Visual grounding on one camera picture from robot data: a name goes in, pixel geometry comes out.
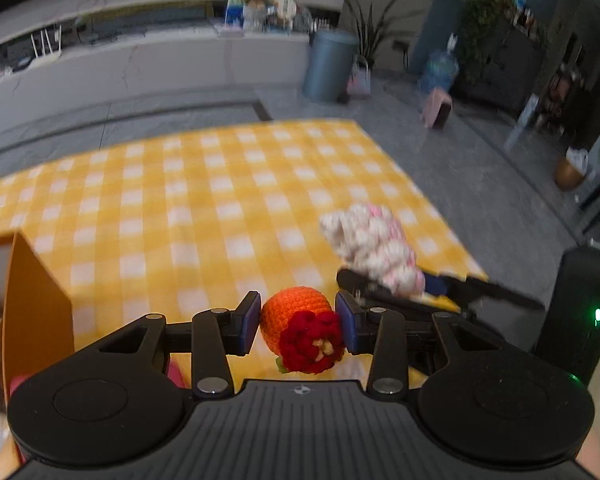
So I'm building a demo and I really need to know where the pink white fluffy toy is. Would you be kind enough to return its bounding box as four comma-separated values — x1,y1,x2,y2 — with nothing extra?
318,203,426,297

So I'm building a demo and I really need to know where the orange crochet fruit toy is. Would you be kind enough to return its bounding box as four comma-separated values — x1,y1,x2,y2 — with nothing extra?
260,286,346,375

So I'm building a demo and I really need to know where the yellow checkered tablecloth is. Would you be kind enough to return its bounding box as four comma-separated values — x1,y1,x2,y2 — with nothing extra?
0,117,491,480

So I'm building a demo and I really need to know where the pink small stool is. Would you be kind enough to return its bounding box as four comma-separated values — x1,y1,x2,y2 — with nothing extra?
422,87,453,129

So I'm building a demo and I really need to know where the orange storage box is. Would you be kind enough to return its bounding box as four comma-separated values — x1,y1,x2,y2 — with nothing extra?
0,228,78,480

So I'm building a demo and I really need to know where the pastel gift bag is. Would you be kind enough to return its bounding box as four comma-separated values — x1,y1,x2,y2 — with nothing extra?
347,55,372,99

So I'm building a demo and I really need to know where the blue water jug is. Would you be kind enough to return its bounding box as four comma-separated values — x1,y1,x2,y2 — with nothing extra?
418,34,460,94

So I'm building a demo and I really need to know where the blue-grey trash bin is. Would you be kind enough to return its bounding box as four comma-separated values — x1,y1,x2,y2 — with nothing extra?
302,29,358,103

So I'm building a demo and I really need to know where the green potted plant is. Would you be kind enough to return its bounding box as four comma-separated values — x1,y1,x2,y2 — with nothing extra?
342,0,422,68

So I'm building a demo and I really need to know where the white tv cabinet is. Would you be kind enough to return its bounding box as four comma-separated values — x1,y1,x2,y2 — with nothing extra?
0,1,309,134

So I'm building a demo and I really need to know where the white wifi router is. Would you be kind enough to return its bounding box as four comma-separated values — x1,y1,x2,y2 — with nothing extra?
22,24,64,67

